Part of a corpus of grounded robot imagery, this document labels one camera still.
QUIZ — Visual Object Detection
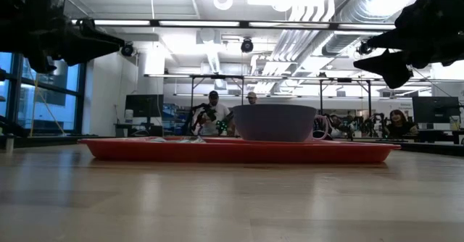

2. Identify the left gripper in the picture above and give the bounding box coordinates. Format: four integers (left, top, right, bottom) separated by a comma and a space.
0, 18, 125, 75

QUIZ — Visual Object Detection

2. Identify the white ring lamp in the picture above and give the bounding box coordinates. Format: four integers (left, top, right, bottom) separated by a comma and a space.
212, 0, 234, 12

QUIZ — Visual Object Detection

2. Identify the pink plastic mug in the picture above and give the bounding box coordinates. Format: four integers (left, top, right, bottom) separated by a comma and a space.
312, 114, 330, 142

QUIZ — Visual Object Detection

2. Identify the blue plastic bowl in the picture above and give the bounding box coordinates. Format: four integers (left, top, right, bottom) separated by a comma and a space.
232, 104, 318, 143

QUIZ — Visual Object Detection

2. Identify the dark framed window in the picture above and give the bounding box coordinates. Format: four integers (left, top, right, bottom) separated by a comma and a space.
0, 51, 88, 136

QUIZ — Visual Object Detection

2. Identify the black curved cable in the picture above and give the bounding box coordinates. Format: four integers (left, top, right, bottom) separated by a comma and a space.
0, 114, 28, 138

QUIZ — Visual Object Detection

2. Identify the black ceiling camera cluster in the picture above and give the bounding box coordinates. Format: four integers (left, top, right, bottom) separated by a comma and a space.
357, 41, 374, 57

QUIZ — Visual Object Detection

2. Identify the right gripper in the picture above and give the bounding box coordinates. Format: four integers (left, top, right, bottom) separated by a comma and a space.
353, 20, 464, 90

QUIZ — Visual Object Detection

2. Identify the yellow hanging cord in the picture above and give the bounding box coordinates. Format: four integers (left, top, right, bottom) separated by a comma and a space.
29, 67, 66, 136

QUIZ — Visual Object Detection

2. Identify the black computer monitor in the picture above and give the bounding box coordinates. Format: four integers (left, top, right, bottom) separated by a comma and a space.
412, 96, 461, 124
125, 94, 165, 119

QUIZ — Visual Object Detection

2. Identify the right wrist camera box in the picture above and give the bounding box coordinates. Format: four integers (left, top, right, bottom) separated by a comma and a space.
394, 0, 464, 29

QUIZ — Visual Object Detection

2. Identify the red plastic tray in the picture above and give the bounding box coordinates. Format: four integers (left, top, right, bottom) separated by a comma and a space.
78, 136, 402, 164

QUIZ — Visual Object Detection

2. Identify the teal cloth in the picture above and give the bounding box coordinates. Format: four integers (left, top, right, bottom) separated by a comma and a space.
144, 136, 208, 144

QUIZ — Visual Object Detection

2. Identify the black background metal frame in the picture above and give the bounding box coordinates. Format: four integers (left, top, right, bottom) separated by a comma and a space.
190, 74, 246, 136
318, 77, 373, 136

